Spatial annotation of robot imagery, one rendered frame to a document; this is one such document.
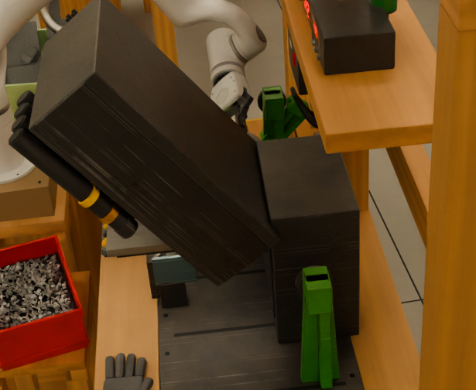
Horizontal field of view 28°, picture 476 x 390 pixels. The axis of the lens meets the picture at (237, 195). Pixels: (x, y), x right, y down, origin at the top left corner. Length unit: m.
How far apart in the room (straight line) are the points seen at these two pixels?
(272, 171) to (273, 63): 3.16
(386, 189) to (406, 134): 2.55
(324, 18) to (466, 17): 0.64
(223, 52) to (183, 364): 0.76
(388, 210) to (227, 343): 2.01
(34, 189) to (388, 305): 1.01
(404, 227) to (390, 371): 1.90
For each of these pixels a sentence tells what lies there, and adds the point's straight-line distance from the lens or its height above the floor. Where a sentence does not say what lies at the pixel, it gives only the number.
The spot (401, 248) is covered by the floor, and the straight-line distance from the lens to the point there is 3.85.
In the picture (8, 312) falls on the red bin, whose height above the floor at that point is 0.88.
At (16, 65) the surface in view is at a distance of 3.41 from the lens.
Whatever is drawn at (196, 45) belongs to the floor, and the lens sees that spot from 5.47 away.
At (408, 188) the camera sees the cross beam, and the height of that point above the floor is 1.23.
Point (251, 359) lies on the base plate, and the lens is 2.11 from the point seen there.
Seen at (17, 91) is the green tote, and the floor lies 0.94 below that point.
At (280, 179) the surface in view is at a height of 1.24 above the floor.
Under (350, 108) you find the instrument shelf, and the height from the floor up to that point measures 1.54.
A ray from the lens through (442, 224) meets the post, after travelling 1.39.
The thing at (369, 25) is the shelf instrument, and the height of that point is 1.62.
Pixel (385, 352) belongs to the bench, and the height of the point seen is 0.88.
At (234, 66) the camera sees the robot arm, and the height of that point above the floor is 1.31.
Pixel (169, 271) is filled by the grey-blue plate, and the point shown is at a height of 1.00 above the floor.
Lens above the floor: 2.38
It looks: 35 degrees down
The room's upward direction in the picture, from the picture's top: 5 degrees counter-clockwise
